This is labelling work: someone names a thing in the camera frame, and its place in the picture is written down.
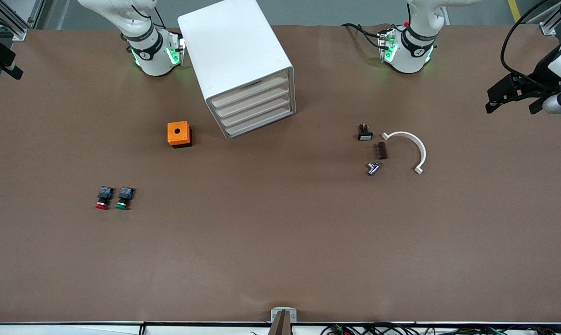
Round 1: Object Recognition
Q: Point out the red push button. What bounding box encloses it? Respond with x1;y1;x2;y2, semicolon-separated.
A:
95;186;115;210

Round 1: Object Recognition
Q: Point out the green push button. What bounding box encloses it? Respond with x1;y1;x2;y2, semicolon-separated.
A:
115;186;135;211

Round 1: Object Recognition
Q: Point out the white curved clamp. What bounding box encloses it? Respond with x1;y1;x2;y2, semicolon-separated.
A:
381;131;427;175

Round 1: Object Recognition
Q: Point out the orange box with hole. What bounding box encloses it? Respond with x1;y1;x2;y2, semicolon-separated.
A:
167;121;193;148

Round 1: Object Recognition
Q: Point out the black base power cable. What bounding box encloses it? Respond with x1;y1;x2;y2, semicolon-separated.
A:
342;22;384;49

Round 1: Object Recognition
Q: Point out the white table edge rail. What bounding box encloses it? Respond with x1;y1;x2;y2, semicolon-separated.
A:
0;321;561;335

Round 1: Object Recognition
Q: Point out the black cable bundle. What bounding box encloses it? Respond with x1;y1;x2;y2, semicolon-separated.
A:
320;322;561;335

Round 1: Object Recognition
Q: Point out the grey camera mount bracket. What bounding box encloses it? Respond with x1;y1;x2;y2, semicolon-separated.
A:
269;307;297;335

